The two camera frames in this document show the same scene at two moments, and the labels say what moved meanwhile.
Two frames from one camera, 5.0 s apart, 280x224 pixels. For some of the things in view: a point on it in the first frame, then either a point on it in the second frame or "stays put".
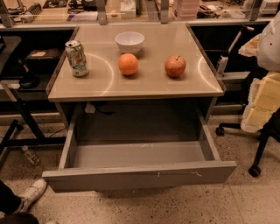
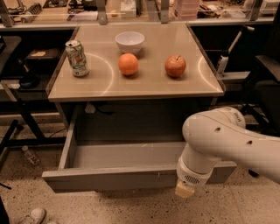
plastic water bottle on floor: [33, 158] stays put
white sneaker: [32, 194] to [36, 216]
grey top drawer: [95, 165] stays put
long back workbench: [60, 13] stays put
